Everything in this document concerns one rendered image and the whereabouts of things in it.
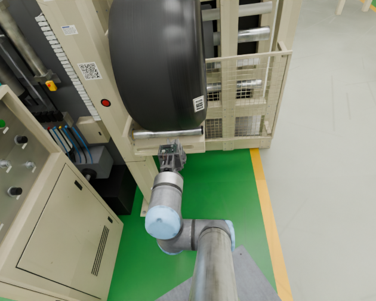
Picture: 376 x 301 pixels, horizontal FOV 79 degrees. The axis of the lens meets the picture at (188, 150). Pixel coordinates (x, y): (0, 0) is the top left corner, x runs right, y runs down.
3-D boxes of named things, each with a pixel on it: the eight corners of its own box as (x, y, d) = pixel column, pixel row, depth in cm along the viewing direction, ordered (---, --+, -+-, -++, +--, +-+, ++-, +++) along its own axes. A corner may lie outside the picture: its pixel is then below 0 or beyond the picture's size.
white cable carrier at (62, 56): (94, 120, 115) (34, 17, 79) (97, 114, 118) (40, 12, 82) (102, 120, 114) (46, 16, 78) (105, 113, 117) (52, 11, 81)
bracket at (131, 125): (128, 150, 112) (121, 137, 105) (141, 100, 138) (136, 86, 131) (135, 150, 112) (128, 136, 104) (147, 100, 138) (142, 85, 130)
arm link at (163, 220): (147, 241, 62) (139, 221, 56) (154, 202, 72) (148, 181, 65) (181, 241, 61) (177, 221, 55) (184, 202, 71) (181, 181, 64)
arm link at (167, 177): (184, 200, 70) (153, 201, 71) (185, 187, 74) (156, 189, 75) (179, 181, 64) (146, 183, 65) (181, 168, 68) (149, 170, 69)
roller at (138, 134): (131, 140, 110) (130, 130, 109) (134, 138, 115) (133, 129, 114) (203, 135, 106) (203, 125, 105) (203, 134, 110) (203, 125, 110)
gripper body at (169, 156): (181, 141, 76) (178, 168, 67) (184, 160, 82) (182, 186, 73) (159, 143, 77) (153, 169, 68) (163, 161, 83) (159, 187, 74)
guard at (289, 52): (159, 146, 188) (133, 67, 135) (160, 144, 189) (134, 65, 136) (273, 138, 177) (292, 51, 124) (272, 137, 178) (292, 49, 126)
